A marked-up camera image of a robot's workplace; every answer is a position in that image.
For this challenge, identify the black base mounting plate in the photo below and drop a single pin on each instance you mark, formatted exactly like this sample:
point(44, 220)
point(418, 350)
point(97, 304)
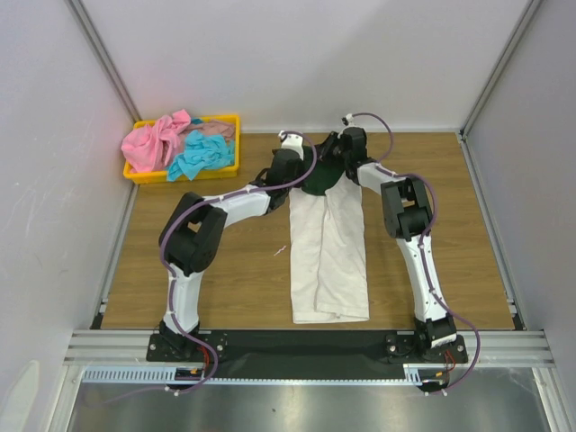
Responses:
point(318, 349)

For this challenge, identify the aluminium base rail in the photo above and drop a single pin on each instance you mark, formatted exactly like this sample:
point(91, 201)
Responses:
point(498, 348)

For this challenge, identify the white slotted cable duct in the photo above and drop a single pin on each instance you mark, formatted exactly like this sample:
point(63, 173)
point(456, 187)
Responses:
point(383, 374)

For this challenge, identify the right aluminium frame post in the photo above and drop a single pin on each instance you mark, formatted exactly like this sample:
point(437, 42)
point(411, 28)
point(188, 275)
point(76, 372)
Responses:
point(518, 33)

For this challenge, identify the yellow plastic bin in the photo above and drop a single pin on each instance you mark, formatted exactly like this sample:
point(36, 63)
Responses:
point(161, 176)

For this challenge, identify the white green raglan t-shirt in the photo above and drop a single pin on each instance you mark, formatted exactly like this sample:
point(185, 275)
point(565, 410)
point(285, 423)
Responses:
point(328, 258)

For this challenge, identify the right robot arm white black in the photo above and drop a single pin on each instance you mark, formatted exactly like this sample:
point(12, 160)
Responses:
point(408, 217)

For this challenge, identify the aluminium frame post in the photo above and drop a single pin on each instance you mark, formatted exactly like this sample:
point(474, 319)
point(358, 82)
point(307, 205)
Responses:
point(518, 33)
point(96, 43)

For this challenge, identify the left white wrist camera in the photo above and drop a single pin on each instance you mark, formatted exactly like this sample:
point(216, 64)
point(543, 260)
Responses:
point(291, 141)

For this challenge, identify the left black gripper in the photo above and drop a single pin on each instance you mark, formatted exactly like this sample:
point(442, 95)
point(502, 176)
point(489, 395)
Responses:
point(301, 184)

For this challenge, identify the left aluminium frame post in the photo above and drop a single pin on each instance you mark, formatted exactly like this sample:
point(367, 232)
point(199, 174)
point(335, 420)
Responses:
point(96, 43)

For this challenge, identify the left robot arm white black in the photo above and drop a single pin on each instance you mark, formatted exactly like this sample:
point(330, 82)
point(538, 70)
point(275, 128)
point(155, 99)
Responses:
point(190, 240)

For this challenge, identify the small white thread scrap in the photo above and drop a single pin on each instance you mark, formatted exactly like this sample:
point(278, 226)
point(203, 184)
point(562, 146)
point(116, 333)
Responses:
point(280, 250)

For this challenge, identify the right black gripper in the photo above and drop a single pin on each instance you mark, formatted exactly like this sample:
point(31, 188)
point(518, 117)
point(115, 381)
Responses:
point(333, 147)

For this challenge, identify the cyan t-shirt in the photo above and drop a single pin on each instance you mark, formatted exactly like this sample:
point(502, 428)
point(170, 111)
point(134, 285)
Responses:
point(201, 153)

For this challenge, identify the mauve t-shirt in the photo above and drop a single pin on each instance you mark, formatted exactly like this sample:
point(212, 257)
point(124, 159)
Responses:
point(211, 128)

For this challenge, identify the pink t-shirt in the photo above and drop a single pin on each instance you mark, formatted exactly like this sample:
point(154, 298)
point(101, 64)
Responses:
point(152, 148)

